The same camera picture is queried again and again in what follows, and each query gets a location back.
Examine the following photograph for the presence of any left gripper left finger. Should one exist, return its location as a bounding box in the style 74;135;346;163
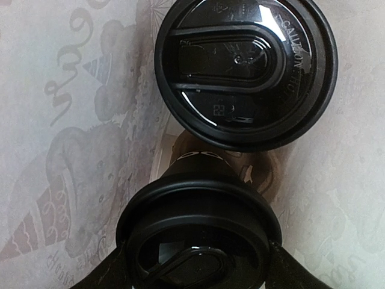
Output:
71;241;132;289

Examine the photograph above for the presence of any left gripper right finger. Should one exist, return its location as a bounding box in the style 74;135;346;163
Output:
265;241;327;289

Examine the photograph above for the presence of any brown cardboard cup carrier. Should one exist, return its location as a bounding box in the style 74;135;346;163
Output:
171;131;292;203

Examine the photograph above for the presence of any white printed paper bag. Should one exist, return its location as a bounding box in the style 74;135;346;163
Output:
1;1;384;288

